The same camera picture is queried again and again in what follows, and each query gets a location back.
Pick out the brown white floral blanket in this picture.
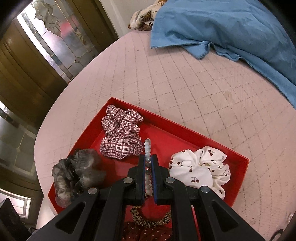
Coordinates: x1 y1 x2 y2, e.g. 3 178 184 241
128 0 167 31

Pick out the blue cloth sheet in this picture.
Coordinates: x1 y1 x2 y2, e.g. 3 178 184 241
151 1 295 105

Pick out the stained glass wooden door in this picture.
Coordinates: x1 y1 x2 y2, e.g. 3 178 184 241
1 1 118 228

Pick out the pale bead bracelet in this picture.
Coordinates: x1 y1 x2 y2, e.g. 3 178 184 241
143 138 154 198

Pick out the grey organza scrunchie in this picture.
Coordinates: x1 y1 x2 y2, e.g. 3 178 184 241
52 149 106 208

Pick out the red white plaid scrunchie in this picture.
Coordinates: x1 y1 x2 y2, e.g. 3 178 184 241
100 104 144 160

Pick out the red polka dot scrunchie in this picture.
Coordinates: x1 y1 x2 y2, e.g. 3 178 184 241
120 222 173 241

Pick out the white cherry print scrunchie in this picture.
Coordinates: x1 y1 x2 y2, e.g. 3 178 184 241
169 146 231 199

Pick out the leopard print hair tie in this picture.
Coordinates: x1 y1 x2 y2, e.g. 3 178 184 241
129 206 172 229

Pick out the black flower hair clip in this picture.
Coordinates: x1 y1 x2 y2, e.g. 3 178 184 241
269 229 284 241

